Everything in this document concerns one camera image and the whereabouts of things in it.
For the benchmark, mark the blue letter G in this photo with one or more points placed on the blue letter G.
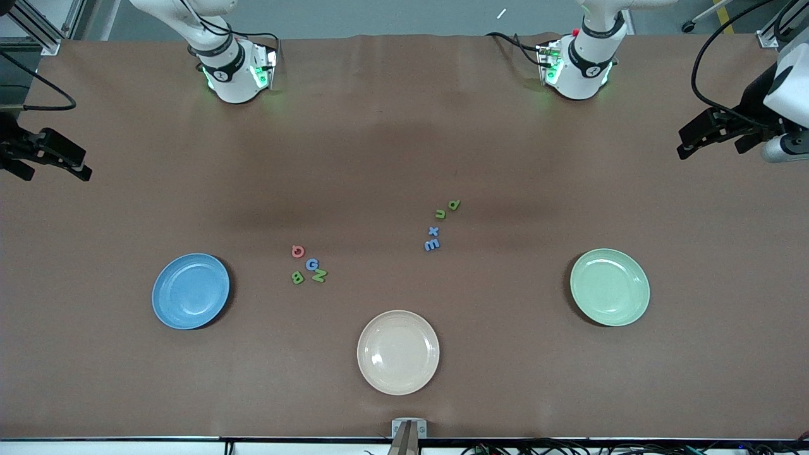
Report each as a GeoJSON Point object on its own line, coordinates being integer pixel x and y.
{"type": "Point", "coordinates": [312, 265]}

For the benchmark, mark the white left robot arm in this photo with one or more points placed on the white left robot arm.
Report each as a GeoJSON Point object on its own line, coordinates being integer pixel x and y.
{"type": "Point", "coordinates": [581, 69]}

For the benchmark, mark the white table edge rail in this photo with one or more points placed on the white table edge rail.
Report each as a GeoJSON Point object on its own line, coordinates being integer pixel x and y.
{"type": "Point", "coordinates": [126, 447]}

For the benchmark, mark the blue plate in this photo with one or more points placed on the blue plate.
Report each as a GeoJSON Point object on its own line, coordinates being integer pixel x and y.
{"type": "Point", "coordinates": [189, 294]}

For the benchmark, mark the green letter N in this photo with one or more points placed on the green letter N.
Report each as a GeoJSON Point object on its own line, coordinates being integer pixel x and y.
{"type": "Point", "coordinates": [319, 275]}

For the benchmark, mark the green plate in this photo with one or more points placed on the green plate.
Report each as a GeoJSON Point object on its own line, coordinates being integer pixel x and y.
{"type": "Point", "coordinates": [610, 287]}

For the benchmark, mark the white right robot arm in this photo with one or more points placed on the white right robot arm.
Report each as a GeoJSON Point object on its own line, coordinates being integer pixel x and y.
{"type": "Point", "coordinates": [227, 76]}

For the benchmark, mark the blue letter m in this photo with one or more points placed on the blue letter m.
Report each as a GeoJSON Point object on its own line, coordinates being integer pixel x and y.
{"type": "Point", "coordinates": [432, 244]}

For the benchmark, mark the red letter Q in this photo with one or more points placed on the red letter Q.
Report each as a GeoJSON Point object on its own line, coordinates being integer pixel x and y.
{"type": "Point", "coordinates": [298, 252]}

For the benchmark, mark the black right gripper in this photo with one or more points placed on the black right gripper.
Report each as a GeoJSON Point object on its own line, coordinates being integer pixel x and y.
{"type": "Point", "coordinates": [9, 147]}

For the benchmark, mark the green letter B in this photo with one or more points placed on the green letter B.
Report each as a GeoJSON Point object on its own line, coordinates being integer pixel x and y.
{"type": "Point", "coordinates": [297, 278]}

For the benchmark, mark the beige plate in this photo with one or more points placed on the beige plate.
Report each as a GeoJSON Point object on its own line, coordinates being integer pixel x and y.
{"type": "Point", "coordinates": [398, 352]}

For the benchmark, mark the office chair base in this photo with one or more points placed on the office chair base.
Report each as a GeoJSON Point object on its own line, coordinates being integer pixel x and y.
{"type": "Point", "coordinates": [689, 26]}

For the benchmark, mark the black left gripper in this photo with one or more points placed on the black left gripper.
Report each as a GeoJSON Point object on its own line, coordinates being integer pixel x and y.
{"type": "Point", "coordinates": [753, 100]}

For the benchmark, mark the metal table edge bracket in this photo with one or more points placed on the metal table edge bracket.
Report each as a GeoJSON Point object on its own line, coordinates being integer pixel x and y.
{"type": "Point", "coordinates": [407, 436]}

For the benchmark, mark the brown table cover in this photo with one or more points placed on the brown table cover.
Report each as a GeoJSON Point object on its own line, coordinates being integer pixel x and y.
{"type": "Point", "coordinates": [392, 158]}

